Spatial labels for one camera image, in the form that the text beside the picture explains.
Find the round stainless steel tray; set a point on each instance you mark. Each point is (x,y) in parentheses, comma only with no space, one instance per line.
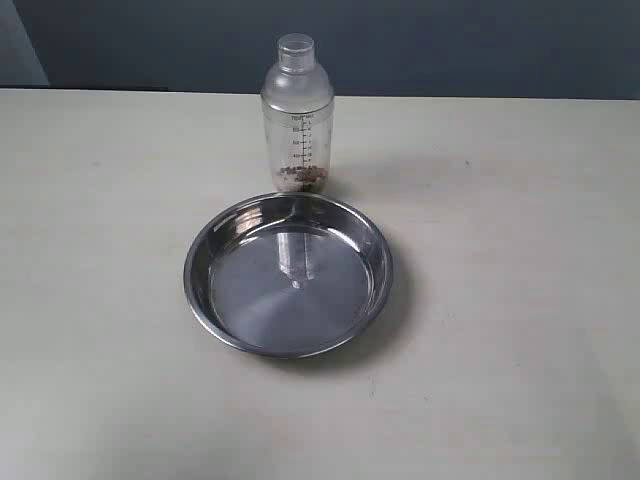
(288,275)

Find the clear plastic shaker bottle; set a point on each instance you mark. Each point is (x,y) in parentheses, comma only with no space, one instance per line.
(298,105)

